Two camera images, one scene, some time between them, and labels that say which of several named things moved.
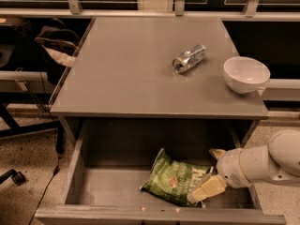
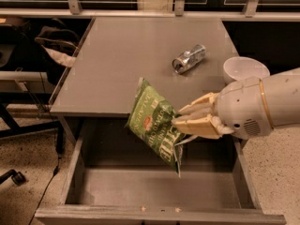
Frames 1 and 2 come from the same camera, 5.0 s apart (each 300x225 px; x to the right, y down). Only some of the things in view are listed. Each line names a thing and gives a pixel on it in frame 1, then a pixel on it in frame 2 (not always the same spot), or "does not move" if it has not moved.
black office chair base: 14,128 does not move
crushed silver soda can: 187,59 does not move
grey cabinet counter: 123,67 does not move
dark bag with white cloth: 60,47 does not move
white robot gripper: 229,167 -> 240,107
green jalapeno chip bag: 173,180 -> 153,116
